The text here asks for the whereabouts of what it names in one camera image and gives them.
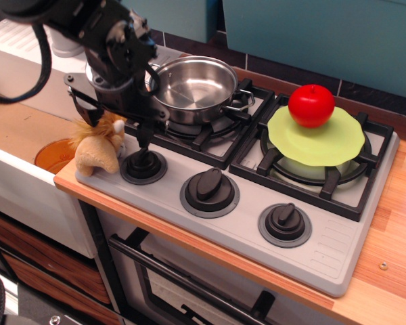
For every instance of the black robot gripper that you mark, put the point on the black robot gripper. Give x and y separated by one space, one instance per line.
93 95

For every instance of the red toy apple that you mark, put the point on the red toy apple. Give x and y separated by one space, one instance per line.
311 106

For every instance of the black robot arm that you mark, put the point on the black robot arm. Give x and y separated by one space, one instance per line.
118 47

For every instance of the black left stove knob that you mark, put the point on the black left stove knob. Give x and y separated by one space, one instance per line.
143 167

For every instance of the black stove knob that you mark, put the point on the black stove knob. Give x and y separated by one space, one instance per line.
210 194
285 225
143 167

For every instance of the stainless steel pot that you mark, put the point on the stainless steel pot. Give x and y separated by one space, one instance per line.
198 90

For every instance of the grey toy stove top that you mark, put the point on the grey toy stove top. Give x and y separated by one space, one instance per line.
325 262

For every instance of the black middle stove knob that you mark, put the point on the black middle stove knob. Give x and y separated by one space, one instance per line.
210 194

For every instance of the black right stove knob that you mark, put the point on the black right stove knob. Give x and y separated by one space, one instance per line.
285 225

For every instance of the lime green plate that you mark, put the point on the lime green plate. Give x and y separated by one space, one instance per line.
337 141

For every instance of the stuffed lion toy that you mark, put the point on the stuffed lion toy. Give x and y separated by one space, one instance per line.
99 146

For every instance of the orange plastic cup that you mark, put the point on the orange plastic cup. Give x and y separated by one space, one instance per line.
55 156

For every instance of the black left burner grate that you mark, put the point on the black left burner grate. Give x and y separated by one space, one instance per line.
218 142

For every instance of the black burner grate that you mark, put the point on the black burner grate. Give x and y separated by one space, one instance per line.
345 191
218 142

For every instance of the grey toy faucet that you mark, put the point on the grey toy faucet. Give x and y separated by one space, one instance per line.
64 47

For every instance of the white toy sink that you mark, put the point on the white toy sink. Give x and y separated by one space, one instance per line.
27 192

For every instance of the wooden drawer front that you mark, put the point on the wooden drawer front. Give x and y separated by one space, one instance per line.
49 267

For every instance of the toy oven door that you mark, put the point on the toy oven door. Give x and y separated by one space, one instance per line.
175 286

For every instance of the black right burner grate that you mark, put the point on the black right burner grate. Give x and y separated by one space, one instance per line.
345 191

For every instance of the teal cabinet fronts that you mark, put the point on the teal cabinet fronts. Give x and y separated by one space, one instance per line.
362 42

